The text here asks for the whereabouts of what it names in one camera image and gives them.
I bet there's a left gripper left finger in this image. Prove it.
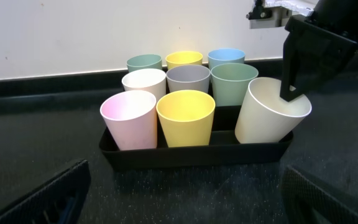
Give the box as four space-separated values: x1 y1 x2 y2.
0 159 92 224

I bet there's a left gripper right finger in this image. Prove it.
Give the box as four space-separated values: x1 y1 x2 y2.
280 166 358 224

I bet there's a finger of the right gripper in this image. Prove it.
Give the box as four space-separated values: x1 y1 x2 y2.
279 39 358 103

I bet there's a white cup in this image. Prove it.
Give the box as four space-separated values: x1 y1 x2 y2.
121 68 167 101
234 77 313 144

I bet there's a green cup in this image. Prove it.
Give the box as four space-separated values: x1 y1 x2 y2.
210 62 259 107
126 54 163 73

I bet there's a blue cup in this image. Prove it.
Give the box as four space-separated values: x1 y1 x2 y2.
207 48 246 70

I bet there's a pink cup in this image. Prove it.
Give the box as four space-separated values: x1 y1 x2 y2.
99 90 158 151

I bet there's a grey cup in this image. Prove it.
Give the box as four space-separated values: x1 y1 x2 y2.
165 64 211 93

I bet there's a black tray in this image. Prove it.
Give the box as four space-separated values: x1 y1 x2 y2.
98 83 294 171

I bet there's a yellow cup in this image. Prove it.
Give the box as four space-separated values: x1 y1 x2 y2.
165 50 204 70
155 90 216 148

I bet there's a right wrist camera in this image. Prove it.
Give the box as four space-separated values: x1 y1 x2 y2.
246 0 319 30

